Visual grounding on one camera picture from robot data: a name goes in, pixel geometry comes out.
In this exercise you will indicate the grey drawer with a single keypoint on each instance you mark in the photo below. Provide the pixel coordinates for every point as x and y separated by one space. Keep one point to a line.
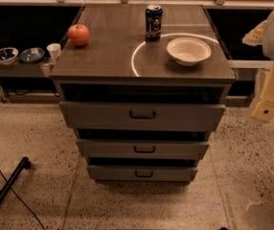
128 173
141 149
142 116

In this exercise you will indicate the grey bottom drawer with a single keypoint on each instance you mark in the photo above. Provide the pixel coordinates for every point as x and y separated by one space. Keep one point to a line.
128 173

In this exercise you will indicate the grey top drawer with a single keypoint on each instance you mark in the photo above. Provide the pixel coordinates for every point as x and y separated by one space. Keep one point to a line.
142 116

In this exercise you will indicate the dark blue bowl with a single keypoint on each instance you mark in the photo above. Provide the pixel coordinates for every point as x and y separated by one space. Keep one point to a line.
32 55

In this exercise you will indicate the white bowl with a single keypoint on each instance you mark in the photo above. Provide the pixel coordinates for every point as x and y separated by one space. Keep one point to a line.
188 51

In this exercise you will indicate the grey drawer cabinet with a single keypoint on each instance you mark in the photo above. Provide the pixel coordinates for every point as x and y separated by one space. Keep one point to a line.
120 66

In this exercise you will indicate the grey side shelf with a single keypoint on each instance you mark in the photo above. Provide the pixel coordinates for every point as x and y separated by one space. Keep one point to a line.
27 70

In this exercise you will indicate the white paper cup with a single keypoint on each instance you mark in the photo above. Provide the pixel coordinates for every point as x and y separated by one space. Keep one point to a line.
54 50

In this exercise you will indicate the blue patterned bowl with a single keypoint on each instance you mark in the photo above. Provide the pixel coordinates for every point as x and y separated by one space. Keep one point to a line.
8 55

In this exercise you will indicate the red apple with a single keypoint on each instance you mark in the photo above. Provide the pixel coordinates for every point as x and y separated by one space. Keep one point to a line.
79 35

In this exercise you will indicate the grey middle drawer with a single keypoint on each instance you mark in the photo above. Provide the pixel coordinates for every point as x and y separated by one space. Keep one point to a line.
141 149

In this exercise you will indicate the blue soda can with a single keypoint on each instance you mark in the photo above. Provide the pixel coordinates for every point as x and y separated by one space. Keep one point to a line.
154 15

